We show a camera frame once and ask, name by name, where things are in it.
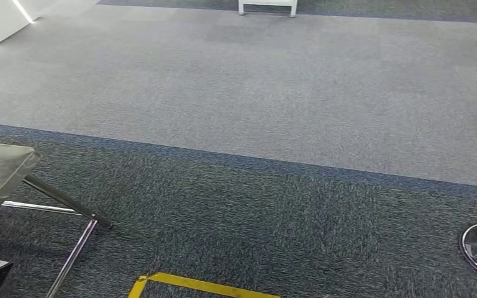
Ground metal top workbench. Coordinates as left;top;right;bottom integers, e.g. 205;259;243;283
0;141;114;298

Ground white low table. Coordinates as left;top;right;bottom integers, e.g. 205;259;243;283
238;0;299;19

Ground white lit wall panels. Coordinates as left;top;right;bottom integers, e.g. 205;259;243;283
0;0;58;56

